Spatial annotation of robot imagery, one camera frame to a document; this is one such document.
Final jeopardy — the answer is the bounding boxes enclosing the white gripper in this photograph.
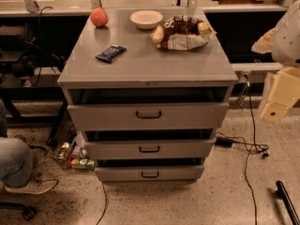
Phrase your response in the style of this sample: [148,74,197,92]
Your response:
[251,28,300,123]

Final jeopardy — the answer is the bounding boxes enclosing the grey bottom drawer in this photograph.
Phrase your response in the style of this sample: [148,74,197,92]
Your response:
[95,165,204,182]

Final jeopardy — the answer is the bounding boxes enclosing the grey drawer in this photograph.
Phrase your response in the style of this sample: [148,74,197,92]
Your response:
[67,103,229,131]
[84,140,214,160]
[95,165,204,182]

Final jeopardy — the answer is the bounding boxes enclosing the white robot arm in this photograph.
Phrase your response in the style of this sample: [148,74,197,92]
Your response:
[251,1,300,123]

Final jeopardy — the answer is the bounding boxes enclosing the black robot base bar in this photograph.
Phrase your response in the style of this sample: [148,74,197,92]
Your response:
[276,180,300,225]

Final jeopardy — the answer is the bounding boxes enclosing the grey top drawer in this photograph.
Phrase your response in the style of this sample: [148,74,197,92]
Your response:
[67,103,229,131]

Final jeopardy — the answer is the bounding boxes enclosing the grey middle drawer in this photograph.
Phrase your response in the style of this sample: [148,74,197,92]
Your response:
[84,140,214,160]

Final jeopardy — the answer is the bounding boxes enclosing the grey metal drawer cabinet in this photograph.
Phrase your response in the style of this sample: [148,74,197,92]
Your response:
[58,8,237,168]

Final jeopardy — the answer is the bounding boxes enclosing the black power adapter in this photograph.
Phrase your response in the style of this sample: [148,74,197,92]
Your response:
[215,137,233,147]

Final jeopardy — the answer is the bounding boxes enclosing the white bowl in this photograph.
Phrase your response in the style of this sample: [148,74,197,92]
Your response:
[130,10,163,30]

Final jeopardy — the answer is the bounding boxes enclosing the dark blue snack bar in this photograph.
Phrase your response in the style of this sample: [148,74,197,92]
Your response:
[96,45,126,64]

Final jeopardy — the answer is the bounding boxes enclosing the red apple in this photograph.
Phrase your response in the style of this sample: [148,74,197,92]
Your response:
[90,7,108,27]

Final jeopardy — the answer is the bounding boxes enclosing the dark machine on shelf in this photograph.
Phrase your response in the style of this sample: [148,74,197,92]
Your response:
[0,23,66,78]

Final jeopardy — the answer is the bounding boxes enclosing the white sneaker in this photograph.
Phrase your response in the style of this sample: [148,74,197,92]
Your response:
[5,179,58,195]

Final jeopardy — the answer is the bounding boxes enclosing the black office chair base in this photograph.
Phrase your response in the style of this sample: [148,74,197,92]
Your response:
[0,202,38,221]

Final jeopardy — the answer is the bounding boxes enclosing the black power cable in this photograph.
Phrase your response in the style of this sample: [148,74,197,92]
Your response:
[215,73,270,225]

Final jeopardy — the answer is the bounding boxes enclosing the wire basket with snacks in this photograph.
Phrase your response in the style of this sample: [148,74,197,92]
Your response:
[47,132,95,171]

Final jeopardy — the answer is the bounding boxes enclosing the black floor cable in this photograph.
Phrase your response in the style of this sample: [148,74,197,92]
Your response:
[95,181,109,225]

